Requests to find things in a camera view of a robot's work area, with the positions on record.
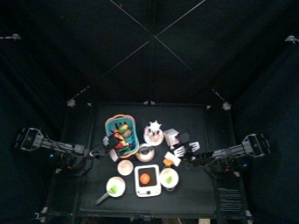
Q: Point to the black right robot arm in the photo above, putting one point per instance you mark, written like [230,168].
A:
[234,151]

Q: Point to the white text label sticker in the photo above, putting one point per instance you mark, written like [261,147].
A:
[229,201]

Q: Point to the white cup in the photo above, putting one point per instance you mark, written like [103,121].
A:
[145,153]

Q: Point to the red toy pepper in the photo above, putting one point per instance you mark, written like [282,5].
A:
[122,143]

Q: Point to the teal basket with orange rim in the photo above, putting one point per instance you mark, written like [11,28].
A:
[133,122]

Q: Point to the green toy leaf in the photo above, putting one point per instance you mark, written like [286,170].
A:
[113,190]
[169,180]

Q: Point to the grey metal frame clamp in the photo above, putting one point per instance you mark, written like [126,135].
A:
[71,102]
[14,36]
[149,102]
[226,106]
[291,38]

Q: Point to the orange toy food piece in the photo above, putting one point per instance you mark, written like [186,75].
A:
[167,162]

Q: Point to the white toy frying pan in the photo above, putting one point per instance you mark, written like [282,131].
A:
[117,184]

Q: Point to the brown toy potato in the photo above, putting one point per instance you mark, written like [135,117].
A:
[127,133]

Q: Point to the green toy vegetable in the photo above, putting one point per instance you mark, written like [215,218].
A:
[125,150]

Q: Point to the white toy cutting board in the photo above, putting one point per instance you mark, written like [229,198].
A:
[173,157]

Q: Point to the purple toy eggplant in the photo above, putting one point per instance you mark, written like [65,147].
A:
[133,145]

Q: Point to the yellow toy corn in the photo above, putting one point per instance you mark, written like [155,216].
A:
[123,127]

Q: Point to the orange toy food slice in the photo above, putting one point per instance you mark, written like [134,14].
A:
[145,178]

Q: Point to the white star shaped toy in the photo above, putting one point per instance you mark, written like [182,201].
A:
[155,126]

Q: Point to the white toy stove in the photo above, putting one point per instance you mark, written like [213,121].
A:
[147,189]

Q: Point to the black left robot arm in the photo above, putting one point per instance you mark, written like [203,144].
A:
[58,145]

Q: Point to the orange toy carrot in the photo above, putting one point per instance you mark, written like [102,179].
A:
[117,131]

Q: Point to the grey toy knife block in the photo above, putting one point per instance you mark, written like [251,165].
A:
[170,136]

